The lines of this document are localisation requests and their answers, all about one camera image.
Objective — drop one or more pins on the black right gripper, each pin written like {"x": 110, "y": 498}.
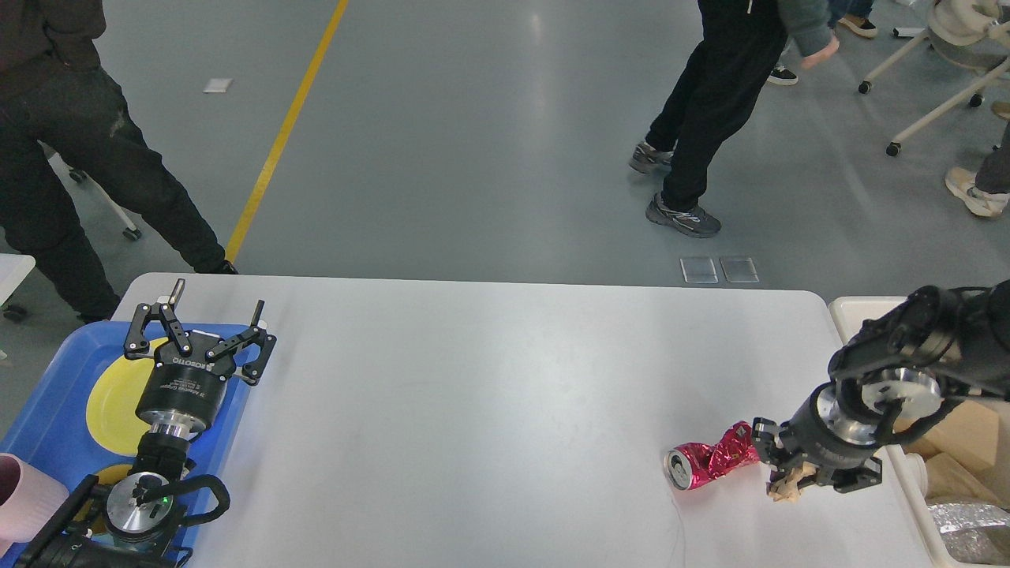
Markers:
{"x": 831, "y": 431}

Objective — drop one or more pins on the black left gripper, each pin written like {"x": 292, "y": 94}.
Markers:
{"x": 189, "y": 383}

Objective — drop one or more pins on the brown paper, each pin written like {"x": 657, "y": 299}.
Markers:
{"x": 788, "y": 488}

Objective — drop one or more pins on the yellow plate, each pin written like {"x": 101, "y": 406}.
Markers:
{"x": 110, "y": 412}

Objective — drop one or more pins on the brown paper bag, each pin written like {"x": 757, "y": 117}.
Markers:
{"x": 958, "y": 451}

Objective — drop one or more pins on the foil tray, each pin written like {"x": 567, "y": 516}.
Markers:
{"x": 973, "y": 532}

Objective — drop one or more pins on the pink ribbed mug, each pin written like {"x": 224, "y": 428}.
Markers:
{"x": 29, "y": 499}

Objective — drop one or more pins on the white paper cup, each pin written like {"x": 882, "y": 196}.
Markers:
{"x": 917, "y": 473}

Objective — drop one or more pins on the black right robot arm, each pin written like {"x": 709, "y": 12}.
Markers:
{"x": 897, "y": 378}

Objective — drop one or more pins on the beige plastic bin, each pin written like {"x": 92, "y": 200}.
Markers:
{"x": 849, "y": 312}

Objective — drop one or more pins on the crushed red can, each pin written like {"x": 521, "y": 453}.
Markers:
{"x": 693, "y": 465}

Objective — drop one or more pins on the grey chair at left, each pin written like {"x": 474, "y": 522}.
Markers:
{"x": 83, "y": 181}

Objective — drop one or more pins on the blue plastic tray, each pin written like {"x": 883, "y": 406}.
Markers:
{"x": 55, "y": 418}

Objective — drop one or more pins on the white side table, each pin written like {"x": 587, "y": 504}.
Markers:
{"x": 14, "y": 269}

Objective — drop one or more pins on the floor outlet plate right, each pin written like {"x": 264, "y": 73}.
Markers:
{"x": 739, "y": 269}

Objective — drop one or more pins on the floor outlet plate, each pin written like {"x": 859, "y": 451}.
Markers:
{"x": 699, "y": 270}
{"x": 739, "y": 269}

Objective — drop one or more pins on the floor outlet plate left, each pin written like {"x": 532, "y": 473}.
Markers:
{"x": 699, "y": 270}

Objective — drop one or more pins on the person in beige sneakers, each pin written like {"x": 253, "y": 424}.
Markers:
{"x": 985, "y": 192}

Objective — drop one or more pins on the person in black trousers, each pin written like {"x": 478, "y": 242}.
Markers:
{"x": 716, "y": 94}

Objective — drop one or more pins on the person in blue jeans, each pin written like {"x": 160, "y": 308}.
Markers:
{"x": 781, "y": 75}

